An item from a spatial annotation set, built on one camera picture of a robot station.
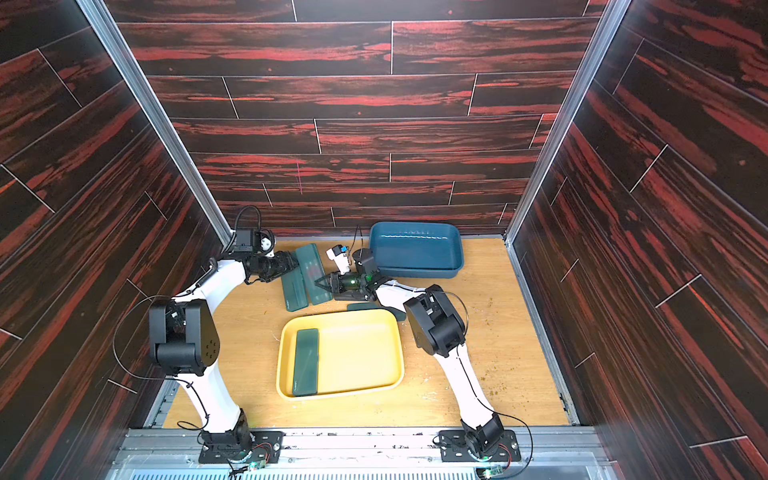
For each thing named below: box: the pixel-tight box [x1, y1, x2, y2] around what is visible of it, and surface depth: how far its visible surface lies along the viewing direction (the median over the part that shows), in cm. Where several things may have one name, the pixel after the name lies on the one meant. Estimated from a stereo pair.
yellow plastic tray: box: [276, 310, 405, 400], surface depth 90 cm
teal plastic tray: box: [369, 221, 464, 279], surface depth 118 cm
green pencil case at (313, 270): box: [296, 243, 332, 306], surface depth 95 cm
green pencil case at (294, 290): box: [281, 265, 309, 312], surface depth 95 cm
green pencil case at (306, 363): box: [292, 329, 319, 396], surface depth 88 cm
